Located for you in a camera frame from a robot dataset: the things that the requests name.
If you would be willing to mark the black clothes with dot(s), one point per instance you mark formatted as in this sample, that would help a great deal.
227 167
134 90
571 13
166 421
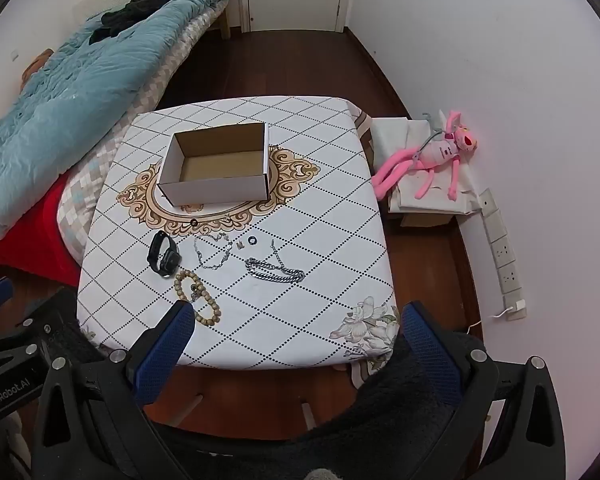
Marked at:
125 12

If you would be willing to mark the light blue quilt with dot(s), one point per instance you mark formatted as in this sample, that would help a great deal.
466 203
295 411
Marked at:
80 100

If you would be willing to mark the white power strip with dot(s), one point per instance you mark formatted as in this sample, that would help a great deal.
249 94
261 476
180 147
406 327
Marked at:
502 255

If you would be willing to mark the wooden table leg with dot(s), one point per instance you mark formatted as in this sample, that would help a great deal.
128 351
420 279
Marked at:
189 410
307 415

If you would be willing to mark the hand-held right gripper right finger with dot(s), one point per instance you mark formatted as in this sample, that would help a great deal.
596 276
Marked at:
430 350

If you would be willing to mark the white cloth covered box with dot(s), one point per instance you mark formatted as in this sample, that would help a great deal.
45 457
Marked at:
395 135

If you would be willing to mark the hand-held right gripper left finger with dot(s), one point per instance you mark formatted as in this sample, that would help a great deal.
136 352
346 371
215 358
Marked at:
165 350

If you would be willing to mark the dark fuzzy clothing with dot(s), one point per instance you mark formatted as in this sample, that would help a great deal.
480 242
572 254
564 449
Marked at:
395 410

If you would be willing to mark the white cardboard box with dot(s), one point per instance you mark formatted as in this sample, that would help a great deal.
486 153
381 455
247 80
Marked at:
212 187

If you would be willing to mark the red blanket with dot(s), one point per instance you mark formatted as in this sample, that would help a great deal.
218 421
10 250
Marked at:
35 240

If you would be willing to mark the white patterned table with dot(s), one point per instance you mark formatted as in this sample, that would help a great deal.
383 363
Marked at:
305 210

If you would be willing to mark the brown pillow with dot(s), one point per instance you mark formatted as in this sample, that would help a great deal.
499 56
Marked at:
36 66

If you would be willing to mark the checked bed mattress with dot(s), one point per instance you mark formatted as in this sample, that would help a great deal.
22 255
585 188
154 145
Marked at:
87 195

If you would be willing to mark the pink plush toy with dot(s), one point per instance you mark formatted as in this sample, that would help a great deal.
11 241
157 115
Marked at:
437 152

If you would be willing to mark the white charger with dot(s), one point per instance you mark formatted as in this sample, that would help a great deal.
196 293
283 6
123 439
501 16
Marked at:
515 307

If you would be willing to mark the black smartwatch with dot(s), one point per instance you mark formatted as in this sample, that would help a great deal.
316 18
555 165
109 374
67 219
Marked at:
159 255

